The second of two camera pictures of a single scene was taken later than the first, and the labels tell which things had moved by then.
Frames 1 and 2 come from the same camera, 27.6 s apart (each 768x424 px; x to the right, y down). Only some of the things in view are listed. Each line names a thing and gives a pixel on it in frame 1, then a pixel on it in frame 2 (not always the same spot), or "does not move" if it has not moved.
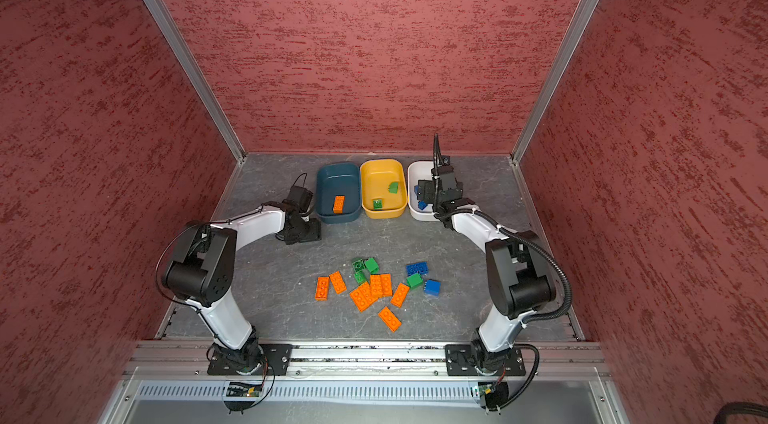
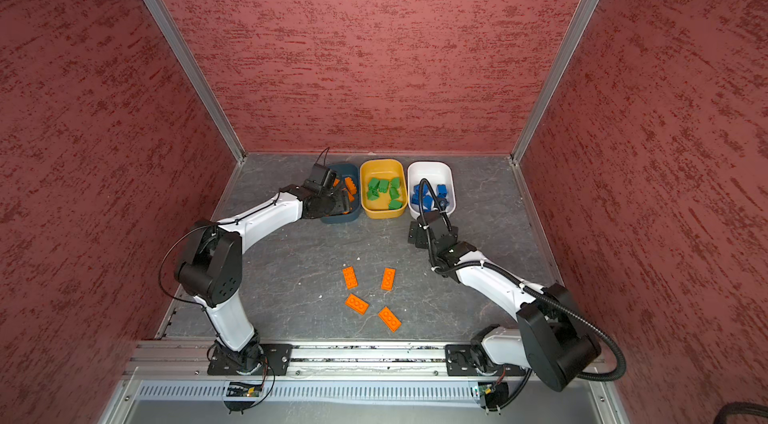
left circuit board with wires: x=241 y=396 does not move
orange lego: x=338 y=282 → x=350 y=185
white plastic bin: x=419 y=170 does not move
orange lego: x=400 y=295 → x=356 y=303
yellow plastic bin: x=383 y=189 does not move
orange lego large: x=362 y=297 → x=350 y=277
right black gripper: x=426 y=187 → x=416 y=230
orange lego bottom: x=390 y=319 does not move
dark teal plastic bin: x=338 y=193 does not move
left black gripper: x=314 y=233 → x=342 y=204
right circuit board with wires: x=496 y=396 does not move
